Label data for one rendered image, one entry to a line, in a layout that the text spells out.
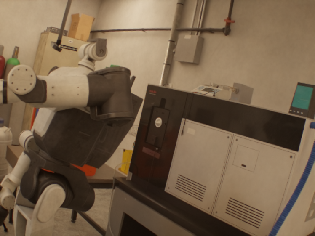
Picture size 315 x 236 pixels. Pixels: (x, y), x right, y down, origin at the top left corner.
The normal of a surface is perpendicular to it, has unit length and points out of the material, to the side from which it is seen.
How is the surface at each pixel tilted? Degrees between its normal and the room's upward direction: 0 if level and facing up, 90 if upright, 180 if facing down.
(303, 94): 80
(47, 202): 90
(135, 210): 90
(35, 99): 84
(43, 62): 90
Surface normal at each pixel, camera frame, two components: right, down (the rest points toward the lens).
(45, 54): 0.61, 0.19
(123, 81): 0.57, -0.18
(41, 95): 0.41, 0.06
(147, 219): -0.76, -0.12
